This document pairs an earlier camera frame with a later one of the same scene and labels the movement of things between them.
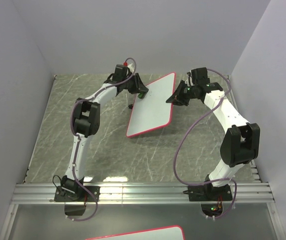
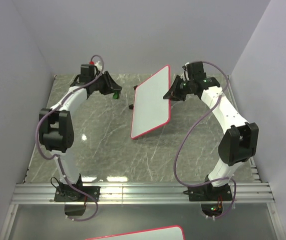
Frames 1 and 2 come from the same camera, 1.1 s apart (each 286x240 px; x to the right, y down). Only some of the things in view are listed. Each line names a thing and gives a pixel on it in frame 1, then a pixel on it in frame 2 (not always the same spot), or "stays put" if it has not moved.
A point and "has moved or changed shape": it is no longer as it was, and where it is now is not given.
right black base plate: (209, 193) stays put
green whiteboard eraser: (141, 95) has moved or changed shape
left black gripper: (139, 86) to (110, 83)
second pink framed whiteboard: (169, 233) stays put
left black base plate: (76, 193) stays put
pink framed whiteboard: (152, 112) has moved or changed shape
